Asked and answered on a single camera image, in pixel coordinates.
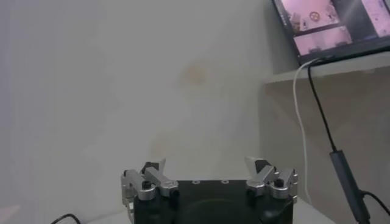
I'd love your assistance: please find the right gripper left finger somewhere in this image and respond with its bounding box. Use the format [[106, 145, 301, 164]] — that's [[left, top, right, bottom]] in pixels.
[[121, 157, 180, 214]]

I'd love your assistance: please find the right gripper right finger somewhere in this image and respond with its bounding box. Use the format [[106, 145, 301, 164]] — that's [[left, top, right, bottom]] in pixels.
[[245, 156, 299, 205]]

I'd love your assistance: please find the white side table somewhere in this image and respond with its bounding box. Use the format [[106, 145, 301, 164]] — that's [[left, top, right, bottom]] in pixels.
[[263, 50, 390, 85]]

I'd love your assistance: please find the open laptop with lit screen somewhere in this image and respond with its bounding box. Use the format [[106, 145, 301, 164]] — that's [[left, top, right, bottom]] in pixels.
[[272, 0, 390, 66]]

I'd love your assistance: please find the black cable with adapter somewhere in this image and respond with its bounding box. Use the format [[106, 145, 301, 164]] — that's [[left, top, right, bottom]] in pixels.
[[307, 57, 390, 224]]

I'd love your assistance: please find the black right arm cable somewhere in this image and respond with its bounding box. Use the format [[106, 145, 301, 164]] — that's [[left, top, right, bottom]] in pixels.
[[50, 212, 82, 224]]

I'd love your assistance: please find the thin white cable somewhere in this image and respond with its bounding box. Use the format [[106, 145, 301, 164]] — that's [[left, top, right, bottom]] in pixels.
[[292, 57, 316, 205]]

